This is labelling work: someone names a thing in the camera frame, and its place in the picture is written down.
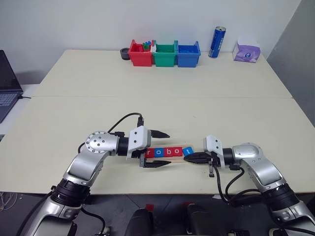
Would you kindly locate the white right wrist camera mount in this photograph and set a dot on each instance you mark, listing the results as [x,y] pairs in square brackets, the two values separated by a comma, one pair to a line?
[213,145]

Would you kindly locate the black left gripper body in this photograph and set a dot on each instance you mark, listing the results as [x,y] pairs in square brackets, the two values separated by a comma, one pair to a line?
[142,155]

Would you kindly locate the red letter block r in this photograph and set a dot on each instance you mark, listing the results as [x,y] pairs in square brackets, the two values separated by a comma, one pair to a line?
[150,153]

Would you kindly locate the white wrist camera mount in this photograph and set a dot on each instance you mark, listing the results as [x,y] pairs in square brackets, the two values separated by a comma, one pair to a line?
[213,145]
[137,138]

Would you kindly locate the green plastic bin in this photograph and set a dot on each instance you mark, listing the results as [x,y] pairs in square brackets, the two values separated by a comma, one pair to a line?
[164,59]

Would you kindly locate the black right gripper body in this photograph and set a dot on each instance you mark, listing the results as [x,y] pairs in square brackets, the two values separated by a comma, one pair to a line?
[213,159]

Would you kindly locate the blue letter block t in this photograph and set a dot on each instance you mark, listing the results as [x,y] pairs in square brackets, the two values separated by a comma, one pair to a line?
[188,151]

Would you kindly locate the red plastic bin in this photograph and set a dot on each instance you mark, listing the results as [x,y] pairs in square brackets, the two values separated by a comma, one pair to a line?
[140,57]

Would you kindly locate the red letter block b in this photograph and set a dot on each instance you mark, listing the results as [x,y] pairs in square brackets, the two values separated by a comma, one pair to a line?
[167,152]

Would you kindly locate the white toy brick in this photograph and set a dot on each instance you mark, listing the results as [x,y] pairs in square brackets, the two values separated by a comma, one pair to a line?
[153,48]

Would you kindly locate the purple tissue box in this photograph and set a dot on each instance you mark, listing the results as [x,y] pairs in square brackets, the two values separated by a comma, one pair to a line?
[246,52]

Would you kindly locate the blue drink can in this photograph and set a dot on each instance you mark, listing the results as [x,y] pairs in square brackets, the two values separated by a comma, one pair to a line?
[216,43]

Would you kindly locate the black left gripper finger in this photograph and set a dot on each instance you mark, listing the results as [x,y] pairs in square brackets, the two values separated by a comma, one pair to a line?
[156,164]
[158,134]

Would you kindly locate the red letter block o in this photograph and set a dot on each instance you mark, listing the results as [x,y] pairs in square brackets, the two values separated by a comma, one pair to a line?
[176,151]

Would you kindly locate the wooden letter tray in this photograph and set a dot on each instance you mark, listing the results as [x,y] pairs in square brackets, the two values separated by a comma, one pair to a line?
[177,159]

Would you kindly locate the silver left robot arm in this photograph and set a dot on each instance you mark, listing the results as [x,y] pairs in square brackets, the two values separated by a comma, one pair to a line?
[86,167]

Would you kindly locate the black round holder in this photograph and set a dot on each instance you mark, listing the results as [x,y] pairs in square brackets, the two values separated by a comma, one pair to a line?
[124,55]

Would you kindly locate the dark laptop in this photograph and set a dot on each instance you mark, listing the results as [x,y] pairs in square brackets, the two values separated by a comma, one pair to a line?
[7,83]

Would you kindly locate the blue letter block o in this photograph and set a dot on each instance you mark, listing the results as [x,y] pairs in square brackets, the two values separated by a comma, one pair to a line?
[158,152]

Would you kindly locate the dark rounded shape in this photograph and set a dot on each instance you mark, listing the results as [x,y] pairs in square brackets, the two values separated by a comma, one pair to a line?
[139,222]
[199,220]

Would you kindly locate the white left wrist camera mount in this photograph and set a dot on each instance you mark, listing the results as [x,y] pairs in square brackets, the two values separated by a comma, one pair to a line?
[137,138]

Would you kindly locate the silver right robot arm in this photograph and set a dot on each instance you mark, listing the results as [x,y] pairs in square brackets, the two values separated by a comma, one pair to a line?
[256,162]

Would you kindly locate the blue plastic bin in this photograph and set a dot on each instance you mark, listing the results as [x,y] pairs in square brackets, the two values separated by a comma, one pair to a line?
[187,59]

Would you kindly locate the green toy brick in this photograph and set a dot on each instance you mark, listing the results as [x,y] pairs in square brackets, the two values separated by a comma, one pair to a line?
[146,46]

